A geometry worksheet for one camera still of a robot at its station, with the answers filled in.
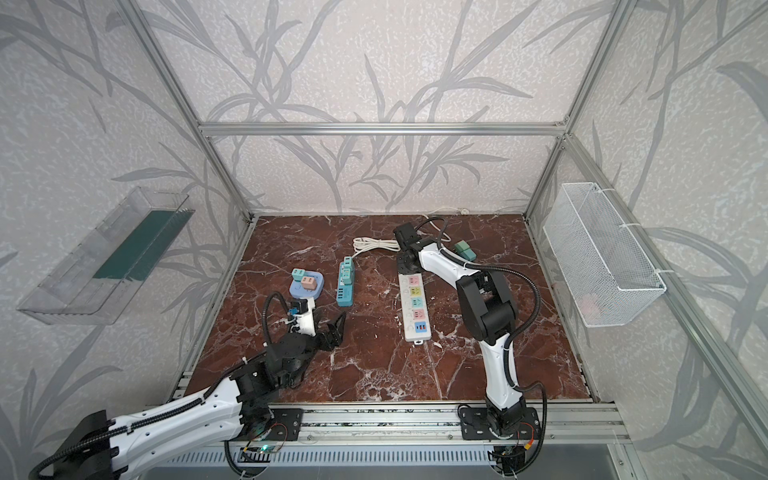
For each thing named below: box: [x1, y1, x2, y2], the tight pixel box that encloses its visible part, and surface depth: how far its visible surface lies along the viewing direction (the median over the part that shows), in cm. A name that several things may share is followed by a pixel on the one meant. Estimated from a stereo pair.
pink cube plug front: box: [301, 276, 317, 290], surface depth 96 cm
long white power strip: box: [398, 272, 431, 345], surface depth 93 cm
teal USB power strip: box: [336, 256, 354, 307], surface depth 98 cm
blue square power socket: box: [289, 271, 325, 299], surface depth 98 cm
